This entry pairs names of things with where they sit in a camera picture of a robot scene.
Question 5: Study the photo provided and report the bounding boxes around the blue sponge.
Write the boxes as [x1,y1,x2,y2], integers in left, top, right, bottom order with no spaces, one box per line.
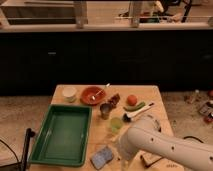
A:
[90,146,114,170]

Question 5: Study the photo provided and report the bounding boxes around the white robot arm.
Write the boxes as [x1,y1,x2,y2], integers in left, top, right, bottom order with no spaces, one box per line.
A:
[117,115,213,171]

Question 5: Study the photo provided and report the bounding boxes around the green plastic cup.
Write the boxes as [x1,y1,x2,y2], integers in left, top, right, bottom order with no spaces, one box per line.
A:
[110,117,123,133]

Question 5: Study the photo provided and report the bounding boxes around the metal cup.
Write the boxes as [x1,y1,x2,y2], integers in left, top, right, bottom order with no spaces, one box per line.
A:
[100,103,112,120]

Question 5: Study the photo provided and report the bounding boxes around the white small cup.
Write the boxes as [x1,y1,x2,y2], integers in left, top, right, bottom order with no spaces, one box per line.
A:
[62,86,77,103]

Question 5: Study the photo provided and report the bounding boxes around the wooden block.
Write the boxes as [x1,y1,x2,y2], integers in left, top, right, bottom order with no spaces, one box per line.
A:
[140,155,162,167]

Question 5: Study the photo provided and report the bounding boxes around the green cucumber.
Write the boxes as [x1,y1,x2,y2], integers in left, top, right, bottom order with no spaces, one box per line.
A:
[123,102,146,112]

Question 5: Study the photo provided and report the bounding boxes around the orange tomato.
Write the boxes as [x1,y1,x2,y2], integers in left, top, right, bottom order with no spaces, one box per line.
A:
[126,95,137,106]

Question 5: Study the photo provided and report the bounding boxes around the brown toy food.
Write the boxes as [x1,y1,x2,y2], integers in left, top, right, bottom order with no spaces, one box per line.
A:
[108,94,120,108]

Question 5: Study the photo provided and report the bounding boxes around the green plastic tray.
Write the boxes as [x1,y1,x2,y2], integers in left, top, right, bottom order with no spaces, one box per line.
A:
[30,105,92,167]

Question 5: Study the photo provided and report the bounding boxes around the red bowl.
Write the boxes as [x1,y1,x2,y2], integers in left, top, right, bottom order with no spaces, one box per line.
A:
[80,86,106,105]

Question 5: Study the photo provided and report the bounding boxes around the white plastic spoon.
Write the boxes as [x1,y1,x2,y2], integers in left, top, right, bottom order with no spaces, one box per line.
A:
[91,83,110,100]

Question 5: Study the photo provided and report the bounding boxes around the black stand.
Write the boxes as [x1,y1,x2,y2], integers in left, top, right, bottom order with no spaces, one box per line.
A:
[0,128,35,171]

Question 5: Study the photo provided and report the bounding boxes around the black cable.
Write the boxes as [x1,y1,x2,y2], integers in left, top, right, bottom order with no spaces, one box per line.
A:
[182,135,201,144]

